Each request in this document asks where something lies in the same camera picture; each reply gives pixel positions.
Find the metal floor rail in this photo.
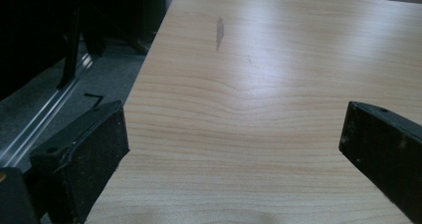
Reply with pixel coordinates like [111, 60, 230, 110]
[0, 53, 94, 168]

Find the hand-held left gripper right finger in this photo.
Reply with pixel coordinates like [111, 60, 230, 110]
[338, 101, 422, 224]

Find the black stand leg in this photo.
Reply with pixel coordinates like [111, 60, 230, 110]
[57, 4, 83, 91]

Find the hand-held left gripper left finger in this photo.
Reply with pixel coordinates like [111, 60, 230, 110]
[28, 100, 130, 224]

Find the dark stand base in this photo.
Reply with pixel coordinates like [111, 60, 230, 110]
[81, 4, 150, 57]

